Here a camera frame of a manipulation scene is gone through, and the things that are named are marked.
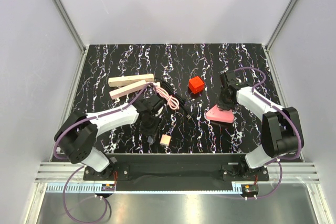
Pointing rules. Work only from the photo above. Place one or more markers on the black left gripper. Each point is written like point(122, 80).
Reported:
point(151, 131)

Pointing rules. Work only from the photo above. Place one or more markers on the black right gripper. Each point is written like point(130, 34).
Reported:
point(221, 105)

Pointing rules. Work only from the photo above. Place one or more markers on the pink triangular socket block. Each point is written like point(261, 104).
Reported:
point(219, 115)

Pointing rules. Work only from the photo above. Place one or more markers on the red block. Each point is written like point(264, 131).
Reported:
point(196, 85)

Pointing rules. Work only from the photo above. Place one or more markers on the dark grey plug block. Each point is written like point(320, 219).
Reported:
point(150, 140)

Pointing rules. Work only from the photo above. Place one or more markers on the beige power strip red sockets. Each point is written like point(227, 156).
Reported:
point(126, 80)

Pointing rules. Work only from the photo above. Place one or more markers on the pink plug adapter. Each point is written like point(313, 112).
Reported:
point(165, 140)

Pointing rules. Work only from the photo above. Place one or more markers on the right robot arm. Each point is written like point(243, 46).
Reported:
point(281, 133)

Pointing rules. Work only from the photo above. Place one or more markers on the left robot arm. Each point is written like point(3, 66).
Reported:
point(77, 136)

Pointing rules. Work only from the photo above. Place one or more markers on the pink power strip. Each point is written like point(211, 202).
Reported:
point(131, 88)

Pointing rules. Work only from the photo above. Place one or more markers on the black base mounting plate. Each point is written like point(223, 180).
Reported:
point(177, 172)

